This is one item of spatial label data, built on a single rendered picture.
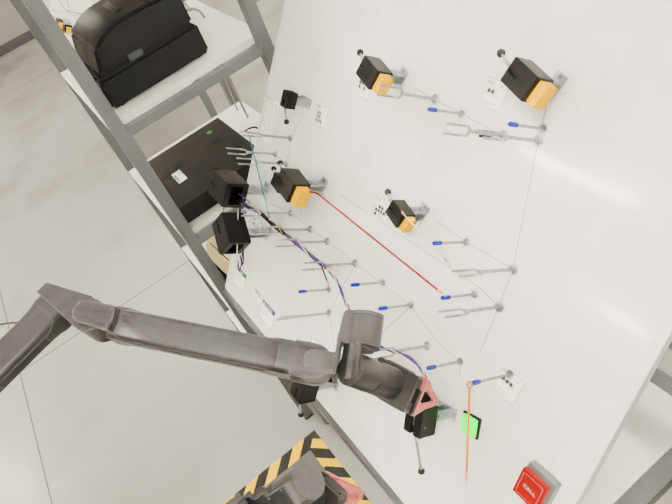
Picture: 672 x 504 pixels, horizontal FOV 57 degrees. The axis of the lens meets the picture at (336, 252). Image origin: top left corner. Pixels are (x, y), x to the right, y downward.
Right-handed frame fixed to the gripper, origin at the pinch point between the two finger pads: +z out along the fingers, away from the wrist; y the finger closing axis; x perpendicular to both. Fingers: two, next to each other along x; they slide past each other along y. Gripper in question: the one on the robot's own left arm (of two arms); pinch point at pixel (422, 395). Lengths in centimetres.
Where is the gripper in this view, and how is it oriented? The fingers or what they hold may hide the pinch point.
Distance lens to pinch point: 115.6
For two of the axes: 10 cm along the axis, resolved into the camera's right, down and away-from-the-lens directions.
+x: -4.1, 9.1, -0.8
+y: -6.0, -2.1, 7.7
